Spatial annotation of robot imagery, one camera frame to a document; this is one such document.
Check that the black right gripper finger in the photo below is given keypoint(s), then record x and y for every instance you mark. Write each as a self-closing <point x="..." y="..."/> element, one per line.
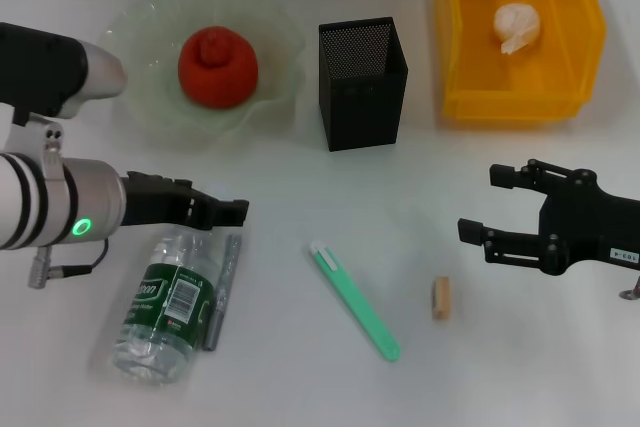
<point x="505" y="176"/>
<point x="472" y="231"/>

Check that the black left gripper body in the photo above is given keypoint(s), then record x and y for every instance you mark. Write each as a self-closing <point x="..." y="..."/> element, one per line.
<point x="155" y="202"/>

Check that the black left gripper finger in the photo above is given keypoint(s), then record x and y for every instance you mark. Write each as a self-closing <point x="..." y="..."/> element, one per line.
<point x="225" y="213"/>

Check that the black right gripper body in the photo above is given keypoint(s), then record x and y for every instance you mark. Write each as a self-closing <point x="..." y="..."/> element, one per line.
<point x="595" y="232"/>

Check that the grey pen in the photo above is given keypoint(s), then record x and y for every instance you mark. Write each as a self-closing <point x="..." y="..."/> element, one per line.
<point x="225" y="277"/>

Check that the small wooden block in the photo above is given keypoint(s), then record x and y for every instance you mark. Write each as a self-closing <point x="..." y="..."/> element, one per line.
<point x="441" y="298"/>

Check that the clear green-label water bottle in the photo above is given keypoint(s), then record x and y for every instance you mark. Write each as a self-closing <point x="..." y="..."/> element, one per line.
<point x="165" y="297"/>

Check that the green pen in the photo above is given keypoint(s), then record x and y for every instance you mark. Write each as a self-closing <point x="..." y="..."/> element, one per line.
<point x="360" y="302"/>

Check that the red tomato toy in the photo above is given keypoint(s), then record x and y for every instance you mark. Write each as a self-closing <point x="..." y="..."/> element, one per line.
<point x="217" y="72"/>

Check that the white paper ball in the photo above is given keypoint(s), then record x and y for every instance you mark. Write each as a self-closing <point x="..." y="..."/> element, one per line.
<point x="517" y="24"/>

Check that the black mesh pen holder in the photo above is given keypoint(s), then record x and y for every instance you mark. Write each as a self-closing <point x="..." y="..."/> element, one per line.
<point x="362" y="112"/>

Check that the green glass fruit plate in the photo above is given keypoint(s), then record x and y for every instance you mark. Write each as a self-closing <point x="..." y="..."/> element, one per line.
<point x="270" y="47"/>

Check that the yellow plastic bin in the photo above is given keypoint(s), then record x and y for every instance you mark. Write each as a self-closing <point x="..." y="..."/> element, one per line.
<point x="515" y="102"/>

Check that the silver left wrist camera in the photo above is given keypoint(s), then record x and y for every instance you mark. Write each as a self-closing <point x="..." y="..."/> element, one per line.
<point x="50" y="67"/>

